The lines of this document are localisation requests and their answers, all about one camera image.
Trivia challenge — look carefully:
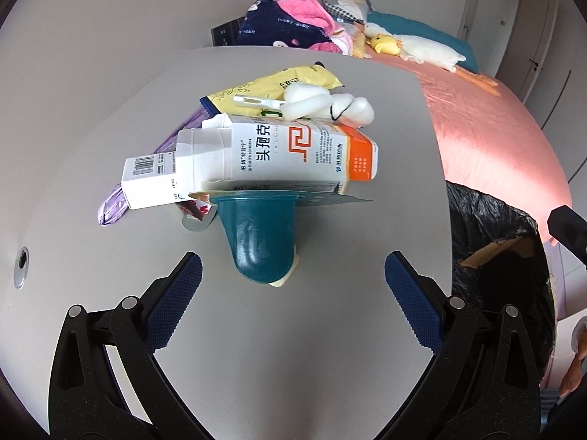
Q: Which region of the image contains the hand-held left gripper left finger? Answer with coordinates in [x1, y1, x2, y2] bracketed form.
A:
[48, 251, 203, 440]

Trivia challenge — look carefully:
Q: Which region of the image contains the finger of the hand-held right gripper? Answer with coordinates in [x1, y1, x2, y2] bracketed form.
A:
[547, 205, 587, 267]

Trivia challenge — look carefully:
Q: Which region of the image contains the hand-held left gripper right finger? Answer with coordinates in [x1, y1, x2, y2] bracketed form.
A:
[384, 250, 542, 440]

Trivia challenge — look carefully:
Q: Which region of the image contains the bin with black bag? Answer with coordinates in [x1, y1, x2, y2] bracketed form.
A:
[445, 181, 558, 395]

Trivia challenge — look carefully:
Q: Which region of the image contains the red foil wrapper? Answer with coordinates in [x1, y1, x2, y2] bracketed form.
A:
[176, 192, 216, 234]

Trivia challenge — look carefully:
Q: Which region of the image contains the teal plastic cup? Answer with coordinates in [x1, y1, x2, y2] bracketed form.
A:
[188, 190, 374, 289]

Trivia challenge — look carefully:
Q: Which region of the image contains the purple plastic bag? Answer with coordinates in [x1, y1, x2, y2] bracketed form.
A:
[98, 105, 216, 227]

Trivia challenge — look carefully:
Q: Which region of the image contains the white medicine box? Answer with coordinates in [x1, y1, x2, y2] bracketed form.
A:
[121, 112, 380, 210]

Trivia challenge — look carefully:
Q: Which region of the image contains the white cotton wad black thread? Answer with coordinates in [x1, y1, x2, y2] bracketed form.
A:
[329, 94, 375, 127]

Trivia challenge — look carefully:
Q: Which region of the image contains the white plastic stick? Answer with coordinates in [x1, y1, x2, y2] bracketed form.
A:
[233, 95, 287, 110]

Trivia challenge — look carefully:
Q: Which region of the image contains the yellow snack packet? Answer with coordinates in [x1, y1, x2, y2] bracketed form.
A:
[200, 65, 344, 115]

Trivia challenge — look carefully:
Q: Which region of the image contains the person's right hand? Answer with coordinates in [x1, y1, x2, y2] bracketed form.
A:
[560, 355, 587, 397]

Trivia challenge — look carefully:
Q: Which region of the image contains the brown cardboard piece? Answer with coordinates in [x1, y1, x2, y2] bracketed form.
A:
[461, 234, 535, 269]

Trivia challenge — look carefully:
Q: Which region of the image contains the bed with pink sheet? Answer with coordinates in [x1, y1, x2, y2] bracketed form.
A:
[353, 50, 574, 248]

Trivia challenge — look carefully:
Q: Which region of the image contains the white closet door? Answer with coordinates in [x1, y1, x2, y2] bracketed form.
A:
[497, 0, 587, 184]

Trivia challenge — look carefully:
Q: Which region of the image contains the white goose plush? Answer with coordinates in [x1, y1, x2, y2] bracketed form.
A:
[364, 23, 500, 97]

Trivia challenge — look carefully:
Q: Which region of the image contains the teal pillow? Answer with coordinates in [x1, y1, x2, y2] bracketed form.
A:
[367, 11, 480, 74]

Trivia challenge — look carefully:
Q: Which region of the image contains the yellow duck plush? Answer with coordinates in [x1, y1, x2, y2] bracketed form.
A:
[371, 34, 404, 56]

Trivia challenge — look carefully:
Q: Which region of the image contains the pink fleece cloth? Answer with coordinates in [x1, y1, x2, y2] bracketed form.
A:
[308, 37, 355, 56]

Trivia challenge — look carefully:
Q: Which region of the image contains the navy printed blanket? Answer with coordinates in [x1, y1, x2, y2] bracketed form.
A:
[236, 0, 335, 51]

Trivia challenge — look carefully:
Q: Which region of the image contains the checked pillow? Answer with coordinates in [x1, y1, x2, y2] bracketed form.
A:
[322, 0, 374, 26]

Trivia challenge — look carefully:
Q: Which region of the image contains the silver table cable grommet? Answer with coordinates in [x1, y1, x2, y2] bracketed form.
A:
[13, 246, 29, 289]

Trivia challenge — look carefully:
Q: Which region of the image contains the black wall socket panel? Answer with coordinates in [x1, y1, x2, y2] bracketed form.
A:
[211, 16, 246, 47]

